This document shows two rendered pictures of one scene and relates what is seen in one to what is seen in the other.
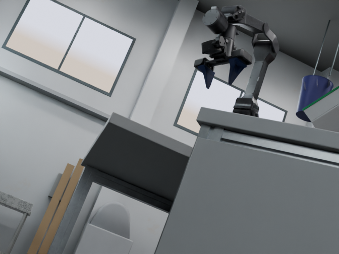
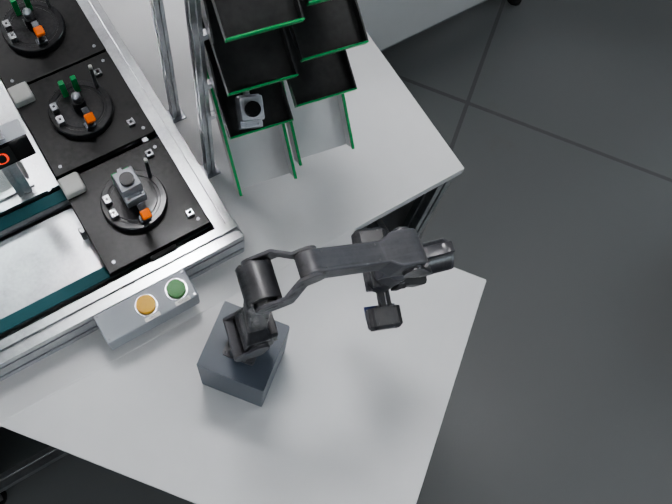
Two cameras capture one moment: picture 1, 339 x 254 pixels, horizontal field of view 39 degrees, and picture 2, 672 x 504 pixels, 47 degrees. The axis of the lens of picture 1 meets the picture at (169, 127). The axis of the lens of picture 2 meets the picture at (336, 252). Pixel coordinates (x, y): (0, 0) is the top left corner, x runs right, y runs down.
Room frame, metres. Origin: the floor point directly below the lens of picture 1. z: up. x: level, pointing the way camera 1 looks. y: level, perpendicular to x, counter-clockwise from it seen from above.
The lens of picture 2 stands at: (1.83, -0.05, 2.55)
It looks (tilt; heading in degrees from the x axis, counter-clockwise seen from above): 69 degrees down; 194
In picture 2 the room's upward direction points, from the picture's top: 17 degrees clockwise
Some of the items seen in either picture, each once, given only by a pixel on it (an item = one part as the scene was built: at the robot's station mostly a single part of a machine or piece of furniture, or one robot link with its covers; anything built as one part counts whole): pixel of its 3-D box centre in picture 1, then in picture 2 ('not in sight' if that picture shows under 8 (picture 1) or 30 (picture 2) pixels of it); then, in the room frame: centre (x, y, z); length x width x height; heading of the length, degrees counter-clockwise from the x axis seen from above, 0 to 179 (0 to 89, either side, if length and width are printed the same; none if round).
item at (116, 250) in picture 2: not in sight; (135, 204); (1.38, -0.62, 0.96); 0.24 x 0.24 x 0.02; 62
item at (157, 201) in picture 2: not in sight; (134, 200); (1.38, -0.62, 0.98); 0.14 x 0.14 x 0.02
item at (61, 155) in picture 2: not in sight; (78, 102); (1.26, -0.85, 1.01); 0.24 x 0.24 x 0.13; 62
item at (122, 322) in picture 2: not in sight; (147, 309); (1.55, -0.47, 0.93); 0.21 x 0.07 x 0.06; 152
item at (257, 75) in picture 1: (255, 79); (258, 308); (1.52, -0.22, 1.30); 0.07 x 0.06 x 0.32; 48
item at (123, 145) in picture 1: (224, 200); (252, 346); (1.49, -0.25, 0.84); 0.90 x 0.70 x 0.03; 100
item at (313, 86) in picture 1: (314, 98); not in sight; (6.16, -1.78, 3.69); 0.50 x 0.46 x 0.60; 27
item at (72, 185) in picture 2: not in sight; (72, 186); (1.42, -0.75, 0.97); 0.05 x 0.05 x 0.04; 62
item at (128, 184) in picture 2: not in sight; (126, 181); (1.37, -0.63, 1.06); 0.08 x 0.04 x 0.07; 62
